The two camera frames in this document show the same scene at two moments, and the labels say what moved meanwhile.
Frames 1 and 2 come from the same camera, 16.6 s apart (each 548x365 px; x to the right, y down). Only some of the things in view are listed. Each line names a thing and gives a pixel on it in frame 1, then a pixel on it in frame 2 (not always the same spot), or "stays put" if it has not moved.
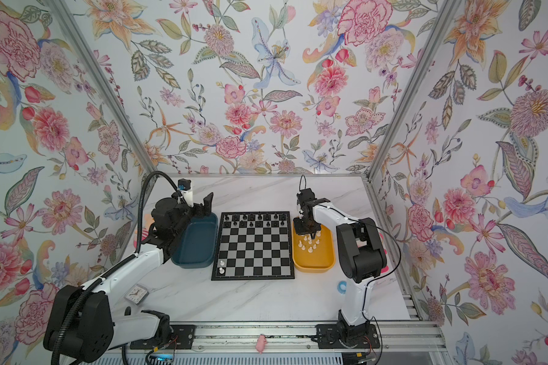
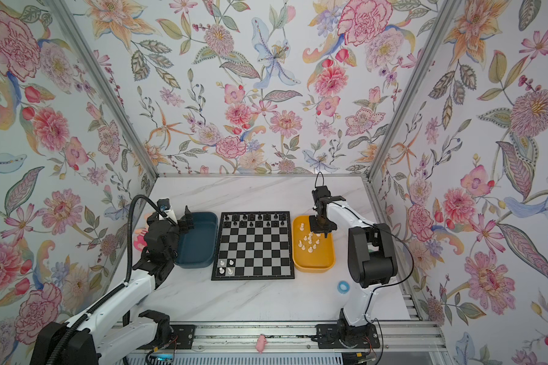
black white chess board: x=253 y=245 stays put
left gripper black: x=206 y=207 -> x=181 y=223
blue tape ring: x=342 y=291 stays put
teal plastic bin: x=198 y=245 stays put
